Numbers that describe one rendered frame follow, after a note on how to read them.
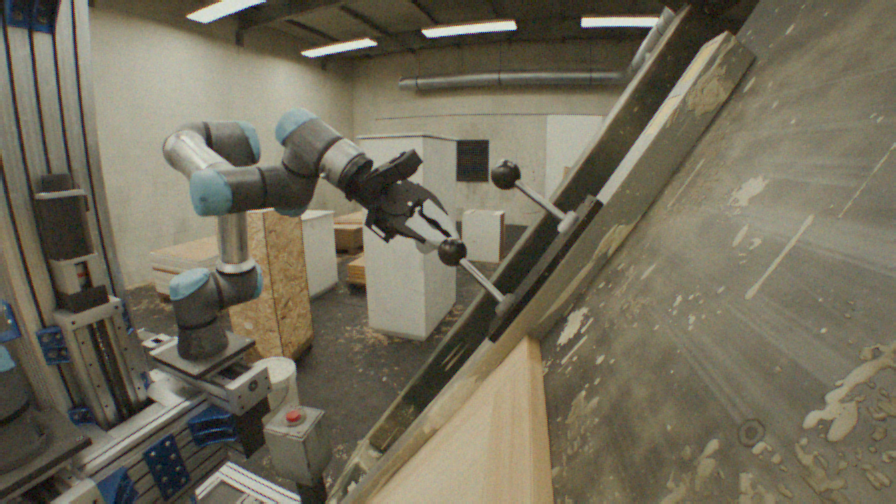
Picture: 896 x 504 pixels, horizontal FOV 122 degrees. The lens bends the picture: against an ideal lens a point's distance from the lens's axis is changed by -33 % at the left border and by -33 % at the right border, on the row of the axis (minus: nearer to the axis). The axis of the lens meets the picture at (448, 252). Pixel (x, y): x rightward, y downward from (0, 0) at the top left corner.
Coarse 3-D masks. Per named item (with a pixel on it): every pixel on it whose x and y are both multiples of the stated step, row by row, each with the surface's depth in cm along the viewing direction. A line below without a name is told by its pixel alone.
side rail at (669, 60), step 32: (672, 32) 48; (704, 32) 47; (672, 64) 50; (640, 96) 52; (608, 128) 54; (640, 128) 53; (576, 160) 61; (608, 160) 56; (576, 192) 58; (544, 224) 60; (512, 256) 63; (512, 288) 64; (480, 320) 67; (448, 352) 70; (416, 384) 73; (384, 416) 80; (416, 416) 75; (384, 448) 80
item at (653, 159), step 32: (704, 64) 30; (736, 64) 29; (672, 96) 34; (704, 96) 30; (672, 128) 32; (704, 128) 31; (640, 160) 33; (672, 160) 33; (608, 192) 36; (640, 192) 34; (608, 224) 35; (576, 256) 37; (608, 256) 36; (544, 288) 38; (576, 288) 38; (544, 320) 39; (480, 352) 44; (448, 384) 48; (480, 384) 43; (448, 416) 45; (416, 448) 48; (384, 480) 51
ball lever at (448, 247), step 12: (444, 240) 47; (456, 240) 46; (444, 252) 46; (456, 252) 45; (456, 264) 46; (468, 264) 45; (480, 276) 44; (492, 288) 43; (504, 300) 42; (504, 312) 41
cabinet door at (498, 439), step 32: (512, 352) 40; (512, 384) 34; (480, 416) 36; (512, 416) 29; (544, 416) 27; (448, 448) 38; (480, 448) 31; (512, 448) 25; (544, 448) 24; (416, 480) 40; (448, 480) 32; (480, 480) 27; (512, 480) 22; (544, 480) 21
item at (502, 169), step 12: (492, 168) 43; (504, 168) 42; (516, 168) 42; (492, 180) 43; (504, 180) 42; (516, 180) 42; (528, 192) 41; (540, 204) 40; (564, 216) 39; (576, 216) 37; (564, 228) 38
